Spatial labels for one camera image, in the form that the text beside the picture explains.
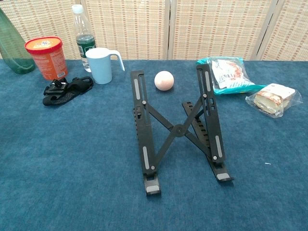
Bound green plastic spray bottle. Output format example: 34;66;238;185
0;7;36;75

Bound woven bamboo folding screen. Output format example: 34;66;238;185
0;0;308;61

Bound orange tub with red lid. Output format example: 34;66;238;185
25;36;69;81

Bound light blue cup white handle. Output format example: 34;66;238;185
85;47;126;85

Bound teal plastic snack package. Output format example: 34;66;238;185
196;56;267;96

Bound pale pink ball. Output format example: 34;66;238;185
154;70;174;91

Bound blue felt table cover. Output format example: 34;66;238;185
0;59;308;231

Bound clear water bottle green label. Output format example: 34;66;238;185
71;4;96;73

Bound clear wrapped bread slice pack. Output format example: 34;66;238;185
245;83;303;118

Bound black folding laptop stand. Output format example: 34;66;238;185
130;64;235;196

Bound black strap with camera mount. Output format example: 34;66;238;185
42;76;94;107

